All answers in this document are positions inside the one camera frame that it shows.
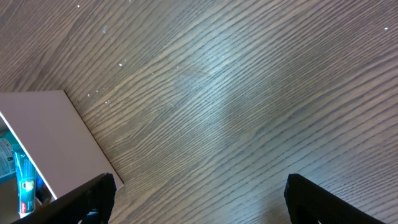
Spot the blue disposable razor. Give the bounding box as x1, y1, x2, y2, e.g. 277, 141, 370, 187
35, 174, 47, 202

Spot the white cardboard box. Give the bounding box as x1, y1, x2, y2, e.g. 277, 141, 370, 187
0, 90, 124, 224

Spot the Colgate toothpaste tube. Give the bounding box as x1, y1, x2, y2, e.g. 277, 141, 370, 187
12, 144, 37, 218

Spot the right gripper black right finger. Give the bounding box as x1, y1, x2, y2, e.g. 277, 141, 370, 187
284, 174, 384, 224

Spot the blue mouthwash bottle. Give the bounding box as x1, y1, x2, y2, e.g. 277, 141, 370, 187
0, 131, 18, 183

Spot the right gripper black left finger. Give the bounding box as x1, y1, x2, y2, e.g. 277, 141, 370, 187
12, 173, 116, 224

